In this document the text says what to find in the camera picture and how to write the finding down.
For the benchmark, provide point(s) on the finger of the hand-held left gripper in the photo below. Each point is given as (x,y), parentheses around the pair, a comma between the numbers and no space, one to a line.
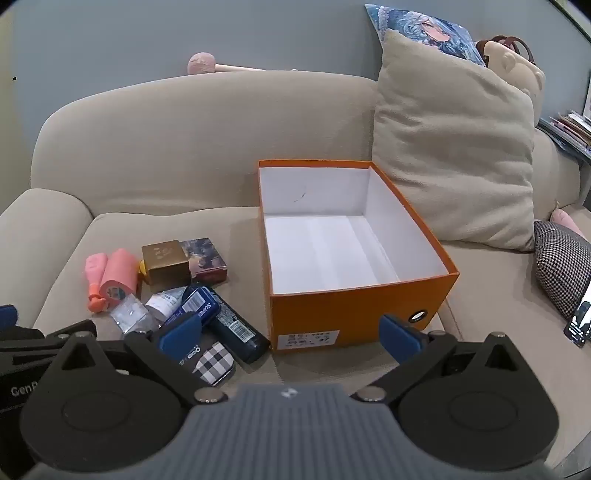
(8,317)
(27,341)

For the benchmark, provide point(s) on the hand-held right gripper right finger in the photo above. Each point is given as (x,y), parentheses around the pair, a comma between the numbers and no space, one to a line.
(399,337)

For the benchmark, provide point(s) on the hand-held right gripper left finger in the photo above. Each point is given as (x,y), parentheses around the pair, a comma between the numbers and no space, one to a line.
(178,334)

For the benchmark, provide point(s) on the white tube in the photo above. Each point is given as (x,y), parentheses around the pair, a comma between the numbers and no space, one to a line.
(166,302)

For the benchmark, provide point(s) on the printed packet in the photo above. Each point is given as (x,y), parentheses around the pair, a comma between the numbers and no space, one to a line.
(201,304)

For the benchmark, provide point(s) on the plaid zip case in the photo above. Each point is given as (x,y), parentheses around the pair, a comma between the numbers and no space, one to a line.
(214,364)

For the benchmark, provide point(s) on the clear plastic box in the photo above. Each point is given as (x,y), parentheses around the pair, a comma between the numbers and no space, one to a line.
(131,314)

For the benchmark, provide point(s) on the dark blue bottle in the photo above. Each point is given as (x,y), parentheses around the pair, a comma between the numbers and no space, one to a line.
(238,332)

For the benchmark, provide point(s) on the yellow toy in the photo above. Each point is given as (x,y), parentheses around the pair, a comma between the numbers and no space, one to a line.
(143,272)

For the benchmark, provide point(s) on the gold box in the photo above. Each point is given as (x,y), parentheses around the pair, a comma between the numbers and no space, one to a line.
(165,263)

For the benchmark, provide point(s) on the orange cardboard box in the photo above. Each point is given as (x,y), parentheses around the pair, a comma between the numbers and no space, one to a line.
(323,318)

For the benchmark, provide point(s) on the dark printed card box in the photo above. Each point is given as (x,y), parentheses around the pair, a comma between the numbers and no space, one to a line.
(207,258)

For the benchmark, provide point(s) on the pink cylindrical bottle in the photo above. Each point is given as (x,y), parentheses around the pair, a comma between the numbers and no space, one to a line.
(121,274)

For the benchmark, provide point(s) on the pink pump bottle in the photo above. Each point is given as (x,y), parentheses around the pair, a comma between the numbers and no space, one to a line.
(94,270)

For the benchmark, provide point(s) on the houndstooth cushion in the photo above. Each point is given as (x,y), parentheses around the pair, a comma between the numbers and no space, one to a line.
(558,267)

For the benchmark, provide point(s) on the black smartphone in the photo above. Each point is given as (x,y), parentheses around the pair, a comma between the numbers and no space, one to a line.
(581,318)

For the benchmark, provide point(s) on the beige sofa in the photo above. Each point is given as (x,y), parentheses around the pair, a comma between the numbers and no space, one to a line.
(161,147)

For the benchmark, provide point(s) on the beige throw pillow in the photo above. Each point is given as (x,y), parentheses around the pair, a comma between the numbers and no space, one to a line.
(452,147)

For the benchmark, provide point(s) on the pink plush toy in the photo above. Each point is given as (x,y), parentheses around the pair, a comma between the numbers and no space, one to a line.
(565,219)

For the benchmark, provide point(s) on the stack of magazines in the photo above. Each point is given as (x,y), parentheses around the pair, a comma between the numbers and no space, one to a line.
(570,131)

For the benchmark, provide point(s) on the pink massage mallet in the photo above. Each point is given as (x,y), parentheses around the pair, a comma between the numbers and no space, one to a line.
(201,63)

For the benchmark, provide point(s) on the printed figure pillow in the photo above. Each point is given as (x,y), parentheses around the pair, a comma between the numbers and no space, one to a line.
(429,30)

